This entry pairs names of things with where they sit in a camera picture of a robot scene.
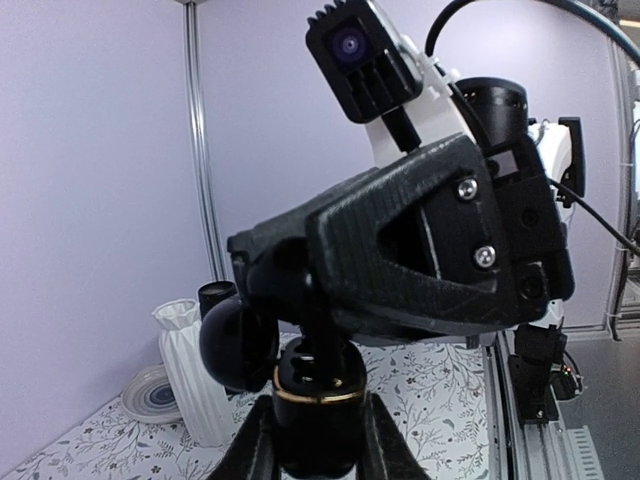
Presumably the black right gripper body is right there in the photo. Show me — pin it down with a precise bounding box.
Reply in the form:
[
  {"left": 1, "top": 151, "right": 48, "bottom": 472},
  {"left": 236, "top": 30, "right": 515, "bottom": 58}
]
[{"left": 464, "top": 135, "right": 574, "bottom": 330}]

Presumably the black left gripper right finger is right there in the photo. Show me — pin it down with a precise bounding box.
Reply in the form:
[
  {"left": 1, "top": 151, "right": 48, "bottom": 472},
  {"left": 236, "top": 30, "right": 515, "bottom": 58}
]
[{"left": 349, "top": 393, "right": 430, "bottom": 480}]

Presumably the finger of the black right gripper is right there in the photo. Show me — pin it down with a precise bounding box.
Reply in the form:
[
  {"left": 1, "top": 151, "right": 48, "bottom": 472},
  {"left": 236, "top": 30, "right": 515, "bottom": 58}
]
[
  {"left": 305, "top": 135, "right": 515, "bottom": 339},
  {"left": 226, "top": 167, "right": 381, "bottom": 321}
]

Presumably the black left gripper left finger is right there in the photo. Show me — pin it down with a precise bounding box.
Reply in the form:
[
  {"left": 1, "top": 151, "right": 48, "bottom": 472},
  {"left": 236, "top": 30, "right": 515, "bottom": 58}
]
[{"left": 207, "top": 395, "right": 280, "bottom": 480}]

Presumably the black glossy charging case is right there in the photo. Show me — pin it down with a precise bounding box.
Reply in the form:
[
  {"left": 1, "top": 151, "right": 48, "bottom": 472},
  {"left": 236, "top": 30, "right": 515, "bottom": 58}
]
[{"left": 198, "top": 294, "right": 371, "bottom": 479}]

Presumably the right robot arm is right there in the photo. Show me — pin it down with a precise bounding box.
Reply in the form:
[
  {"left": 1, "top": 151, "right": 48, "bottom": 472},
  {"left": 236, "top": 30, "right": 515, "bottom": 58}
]
[{"left": 200, "top": 19, "right": 574, "bottom": 391}]

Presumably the white ribbed ceramic vase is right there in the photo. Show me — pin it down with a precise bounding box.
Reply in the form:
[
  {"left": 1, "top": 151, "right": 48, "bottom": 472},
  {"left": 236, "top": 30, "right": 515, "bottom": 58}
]
[{"left": 152, "top": 299, "right": 234, "bottom": 447}]

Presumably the striped ceramic plate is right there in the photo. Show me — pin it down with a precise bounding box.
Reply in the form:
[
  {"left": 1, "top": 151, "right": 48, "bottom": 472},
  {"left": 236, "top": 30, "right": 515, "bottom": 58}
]
[{"left": 120, "top": 365, "right": 182, "bottom": 424}]

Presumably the tall black cylinder vase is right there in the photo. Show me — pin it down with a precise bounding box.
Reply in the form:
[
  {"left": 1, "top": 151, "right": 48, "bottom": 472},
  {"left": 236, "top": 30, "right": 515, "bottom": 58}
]
[{"left": 198, "top": 280, "right": 237, "bottom": 319}]

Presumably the right rear aluminium post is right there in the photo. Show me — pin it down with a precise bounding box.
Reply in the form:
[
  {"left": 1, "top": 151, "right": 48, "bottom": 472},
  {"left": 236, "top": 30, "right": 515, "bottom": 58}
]
[{"left": 178, "top": 1, "right": 227, "bottom": 281}]

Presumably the front aluminium rail base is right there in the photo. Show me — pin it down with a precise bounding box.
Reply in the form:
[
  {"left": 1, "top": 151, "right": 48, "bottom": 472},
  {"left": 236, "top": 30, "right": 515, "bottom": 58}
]
[{"left": 482, "top": 324, "right": 640, "bottom": 480}]

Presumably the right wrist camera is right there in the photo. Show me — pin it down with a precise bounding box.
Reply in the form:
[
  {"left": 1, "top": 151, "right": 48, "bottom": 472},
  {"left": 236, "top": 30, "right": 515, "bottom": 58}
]
[{"left": 305, "top": 1, "right": 423, "bottom": 124}]

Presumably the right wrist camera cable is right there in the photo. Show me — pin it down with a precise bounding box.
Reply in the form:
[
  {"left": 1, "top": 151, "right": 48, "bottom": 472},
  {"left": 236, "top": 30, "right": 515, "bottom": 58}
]
[{"left": 424, "top": 0, "right": 640, "bottom": 256}]

